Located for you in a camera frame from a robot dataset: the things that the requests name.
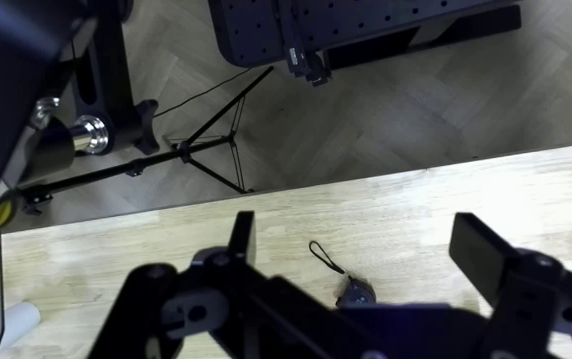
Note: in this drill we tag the black perforated equipment base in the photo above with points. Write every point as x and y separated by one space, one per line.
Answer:
318 35

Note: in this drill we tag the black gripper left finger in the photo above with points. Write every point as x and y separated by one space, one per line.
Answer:
242 241

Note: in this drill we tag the black tripod stand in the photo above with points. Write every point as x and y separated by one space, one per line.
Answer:
187 149

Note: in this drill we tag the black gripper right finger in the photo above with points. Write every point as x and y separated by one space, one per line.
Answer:
482 253

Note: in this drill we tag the dark blue tape measure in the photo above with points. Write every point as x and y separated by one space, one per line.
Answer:
354 289

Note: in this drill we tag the black stand with chrome caster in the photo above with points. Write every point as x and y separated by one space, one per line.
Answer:
107 113

